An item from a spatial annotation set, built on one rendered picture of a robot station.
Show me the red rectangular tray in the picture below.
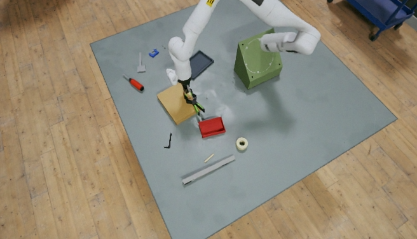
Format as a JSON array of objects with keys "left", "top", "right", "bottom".
[{"left": 198, "top": 117, "right": 225, "bottom": 138}]

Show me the tan wooden board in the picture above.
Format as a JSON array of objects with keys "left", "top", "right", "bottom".
[{"left": 157, "top": 83, "right": 197, "bottom": 125}]

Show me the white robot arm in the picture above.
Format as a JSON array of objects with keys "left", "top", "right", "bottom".
[{"left": 166, "top": 0, "right": 320, "bottom": 85}]

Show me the red-handled screwdriver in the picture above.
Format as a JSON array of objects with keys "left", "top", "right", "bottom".
[{"left": 123, "top": 74, "right": 144, "bottom": 91}]

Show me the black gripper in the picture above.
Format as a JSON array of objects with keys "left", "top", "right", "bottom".
[{"left": 178, "top": 74, "right": 192, "bottom": 93}]

